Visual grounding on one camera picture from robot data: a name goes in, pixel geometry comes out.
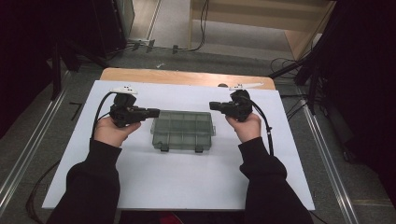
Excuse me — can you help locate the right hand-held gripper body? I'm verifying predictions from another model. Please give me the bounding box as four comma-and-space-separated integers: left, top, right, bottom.
222, 82, 265, 123

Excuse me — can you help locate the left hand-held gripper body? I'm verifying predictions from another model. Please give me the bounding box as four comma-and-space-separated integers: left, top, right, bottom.
109, 86, 149, 129

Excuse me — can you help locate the grey transparent compartment box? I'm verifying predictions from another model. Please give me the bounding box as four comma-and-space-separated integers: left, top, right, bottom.
150, 110, 217, 153

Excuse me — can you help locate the person's right hand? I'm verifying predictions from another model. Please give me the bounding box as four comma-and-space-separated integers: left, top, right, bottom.
225, 112, 262, 144

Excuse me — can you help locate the person's left hand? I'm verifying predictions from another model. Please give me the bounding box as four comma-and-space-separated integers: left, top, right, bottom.
93, 116, 142, 148

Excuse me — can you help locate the wooden table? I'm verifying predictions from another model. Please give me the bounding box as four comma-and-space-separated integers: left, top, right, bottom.
100, 67, 276, 91

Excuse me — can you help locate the white board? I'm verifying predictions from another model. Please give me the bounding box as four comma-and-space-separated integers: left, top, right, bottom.
41, 79, 316, 212

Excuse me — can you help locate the black metal stand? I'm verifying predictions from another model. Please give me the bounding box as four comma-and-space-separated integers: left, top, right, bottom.
267, 46, 326, 116
49, 38, 110, 101

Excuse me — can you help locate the light wooden cabinet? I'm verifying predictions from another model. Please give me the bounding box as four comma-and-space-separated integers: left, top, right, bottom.
188, 0, 338, 62

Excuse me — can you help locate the dark cabinet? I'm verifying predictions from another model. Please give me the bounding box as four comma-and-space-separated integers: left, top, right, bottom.
92, 0, 135, 59

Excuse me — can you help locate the person's red clothing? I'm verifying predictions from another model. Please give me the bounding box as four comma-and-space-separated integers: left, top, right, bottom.
158, 212, 185, 224

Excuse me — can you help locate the left hand-held gripper cable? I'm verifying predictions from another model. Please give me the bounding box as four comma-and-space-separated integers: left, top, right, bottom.
91, 91, 118, 140

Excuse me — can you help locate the hand-held gripper cable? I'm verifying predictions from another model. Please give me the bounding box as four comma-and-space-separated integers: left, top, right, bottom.
246, 95, 276, 157
91, 91, 118, 140

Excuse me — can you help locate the right hand-held gripper cable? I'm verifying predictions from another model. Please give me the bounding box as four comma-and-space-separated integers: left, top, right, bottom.
246, 95, 276, 157

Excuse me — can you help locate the bundle of black floor cables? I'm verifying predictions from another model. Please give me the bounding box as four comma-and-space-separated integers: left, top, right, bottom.
270, 57, 311, 121

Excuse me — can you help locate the black hanging cable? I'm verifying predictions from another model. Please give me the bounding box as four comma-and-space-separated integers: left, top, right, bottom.
172, 0, 210, 54

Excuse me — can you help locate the metal floor rail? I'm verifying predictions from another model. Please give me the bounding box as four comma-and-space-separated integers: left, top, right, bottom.
0, 71, 72, 217
298, 101, 361, 224

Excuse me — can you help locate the black floor cable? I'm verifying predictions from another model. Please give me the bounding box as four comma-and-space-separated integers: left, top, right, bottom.
25, 160, 62, 224

